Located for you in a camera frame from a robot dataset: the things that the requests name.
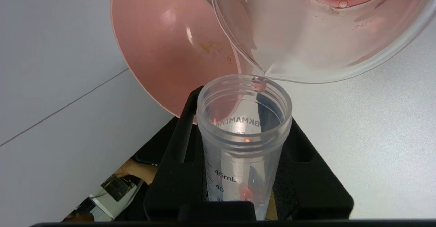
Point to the black background gadget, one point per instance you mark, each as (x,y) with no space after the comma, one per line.
(115,188)

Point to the clear plastic beaker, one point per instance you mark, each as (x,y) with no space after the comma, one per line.
(306,39)

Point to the pink plastic bowl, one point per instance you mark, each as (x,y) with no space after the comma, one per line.
(163,46)

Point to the background person's forearm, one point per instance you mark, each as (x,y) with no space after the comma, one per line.
(141,171)

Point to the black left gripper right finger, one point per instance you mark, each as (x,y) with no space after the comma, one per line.
(306,182)

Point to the test tube with red pigment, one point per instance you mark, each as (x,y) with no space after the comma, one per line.
(243,145)

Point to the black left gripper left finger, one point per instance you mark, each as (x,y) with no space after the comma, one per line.
(180,172)

